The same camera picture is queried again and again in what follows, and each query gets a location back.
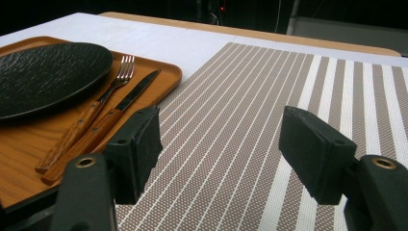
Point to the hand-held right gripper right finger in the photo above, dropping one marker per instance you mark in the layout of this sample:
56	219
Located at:
314	154

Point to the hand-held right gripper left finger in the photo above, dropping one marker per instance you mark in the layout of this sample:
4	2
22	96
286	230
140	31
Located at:
138	150

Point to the black textured plate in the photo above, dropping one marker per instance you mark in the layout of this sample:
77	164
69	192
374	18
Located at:
48	77

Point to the wooden tray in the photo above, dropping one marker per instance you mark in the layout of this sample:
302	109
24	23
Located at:
19	144

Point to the striped placemat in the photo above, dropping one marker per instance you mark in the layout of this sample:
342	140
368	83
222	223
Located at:
224	128

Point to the white board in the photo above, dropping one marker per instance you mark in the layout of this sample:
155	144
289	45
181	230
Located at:
160	41

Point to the white metal desk frame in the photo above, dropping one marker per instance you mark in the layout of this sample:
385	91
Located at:
336	32

